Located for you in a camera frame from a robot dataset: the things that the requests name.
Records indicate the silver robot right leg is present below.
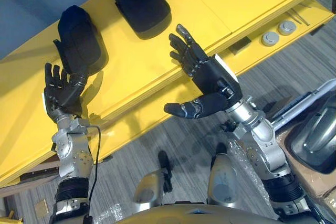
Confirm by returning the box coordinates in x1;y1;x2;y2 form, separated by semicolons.
207;142;240;208

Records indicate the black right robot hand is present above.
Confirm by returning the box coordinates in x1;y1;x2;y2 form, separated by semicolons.
163;24;243;119

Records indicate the grey plastic housing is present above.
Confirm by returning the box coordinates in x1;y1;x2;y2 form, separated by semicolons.
285;93;336;175

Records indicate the cardboard box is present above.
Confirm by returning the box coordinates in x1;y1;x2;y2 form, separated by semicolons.
272;123;336;224

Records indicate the silver robot leg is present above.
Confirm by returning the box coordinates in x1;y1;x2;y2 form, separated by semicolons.
207;142;240;208
132;150;174;210

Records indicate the black plastic housing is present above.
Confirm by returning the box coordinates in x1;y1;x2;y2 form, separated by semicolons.
52;5;108;76
111;0;173;40

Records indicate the silver round metal disc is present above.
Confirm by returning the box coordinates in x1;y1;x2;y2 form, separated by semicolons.
277;20;298;36
261;31;280;47

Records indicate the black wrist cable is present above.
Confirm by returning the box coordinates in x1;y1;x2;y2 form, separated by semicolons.
84;125;102;218

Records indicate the silver robot torso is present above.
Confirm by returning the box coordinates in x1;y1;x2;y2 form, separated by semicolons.
115;201;279;224

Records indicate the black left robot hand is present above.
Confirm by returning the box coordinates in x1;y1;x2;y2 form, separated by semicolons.
42;62;88;123

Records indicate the clear bubble wrap sheet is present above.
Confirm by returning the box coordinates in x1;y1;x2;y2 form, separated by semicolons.
225;132;279;219

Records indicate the silver robot left leg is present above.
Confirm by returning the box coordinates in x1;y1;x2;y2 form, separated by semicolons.
132;150;174;210

